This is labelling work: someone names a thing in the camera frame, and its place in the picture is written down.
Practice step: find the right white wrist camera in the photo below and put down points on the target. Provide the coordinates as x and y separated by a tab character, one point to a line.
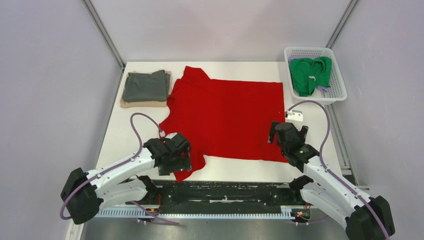
294	115

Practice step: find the green t-shirt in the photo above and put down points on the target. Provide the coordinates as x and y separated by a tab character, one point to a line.
308	75

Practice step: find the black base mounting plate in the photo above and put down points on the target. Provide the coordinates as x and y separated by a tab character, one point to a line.
220	197

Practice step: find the white slotted cable duct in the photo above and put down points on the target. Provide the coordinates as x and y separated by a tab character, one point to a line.
137	213

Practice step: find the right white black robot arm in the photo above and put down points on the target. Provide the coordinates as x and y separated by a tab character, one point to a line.
362	216

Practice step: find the white plastic basket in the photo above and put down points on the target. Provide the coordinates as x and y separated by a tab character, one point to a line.
337	91

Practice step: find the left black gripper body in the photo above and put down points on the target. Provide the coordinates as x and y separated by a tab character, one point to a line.
176	159

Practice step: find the red t-shirt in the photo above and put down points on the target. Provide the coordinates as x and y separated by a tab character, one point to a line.
225	118

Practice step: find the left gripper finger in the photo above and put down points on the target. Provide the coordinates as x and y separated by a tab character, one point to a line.
167	169
185	161

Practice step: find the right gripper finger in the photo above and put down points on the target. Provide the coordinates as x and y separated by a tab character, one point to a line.
303	132
272	132

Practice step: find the folded beige t-shirt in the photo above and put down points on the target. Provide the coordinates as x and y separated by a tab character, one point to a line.
127	104

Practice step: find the folded dark grey t-shirt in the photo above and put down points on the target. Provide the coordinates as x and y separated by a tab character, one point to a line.
145	85

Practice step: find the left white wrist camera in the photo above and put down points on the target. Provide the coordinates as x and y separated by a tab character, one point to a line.
163	135

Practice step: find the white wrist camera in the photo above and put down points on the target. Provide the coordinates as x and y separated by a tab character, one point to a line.
294	115
163	135

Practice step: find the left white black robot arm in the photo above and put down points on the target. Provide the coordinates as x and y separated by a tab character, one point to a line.
86	193

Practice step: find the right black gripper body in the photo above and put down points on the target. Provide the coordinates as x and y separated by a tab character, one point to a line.
283	149

